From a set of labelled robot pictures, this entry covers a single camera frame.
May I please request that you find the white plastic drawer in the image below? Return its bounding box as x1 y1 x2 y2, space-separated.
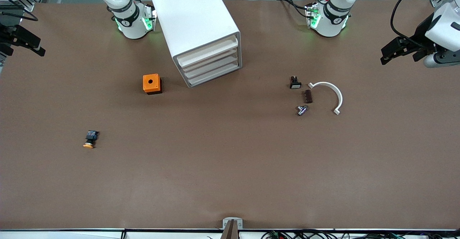
177 37 239 68
181 46 240 75
184 54 240 81
187 61 242 87

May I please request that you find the white drawer cabinet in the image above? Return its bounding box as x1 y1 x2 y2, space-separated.
151 0 242 88

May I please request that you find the orange box with hole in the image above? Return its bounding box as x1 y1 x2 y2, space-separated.
143 74 162 95

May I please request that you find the brown table cover sheet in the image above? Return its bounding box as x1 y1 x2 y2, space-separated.
0 0 460 231

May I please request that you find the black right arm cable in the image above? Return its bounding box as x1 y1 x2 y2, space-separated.
0 10 38 21

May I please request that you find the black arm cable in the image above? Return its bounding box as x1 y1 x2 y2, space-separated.
0 10 38 21
391 0 460 50

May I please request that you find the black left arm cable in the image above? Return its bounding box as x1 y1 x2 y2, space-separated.
391 0 460 50

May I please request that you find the white curved plastic bracket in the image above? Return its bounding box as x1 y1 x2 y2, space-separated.
308 82 344 116

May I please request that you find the yellow push button switch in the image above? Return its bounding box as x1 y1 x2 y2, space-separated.
83 130 100 149

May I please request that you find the grey metal edge bracket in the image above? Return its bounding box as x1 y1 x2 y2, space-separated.
222 217 243 230

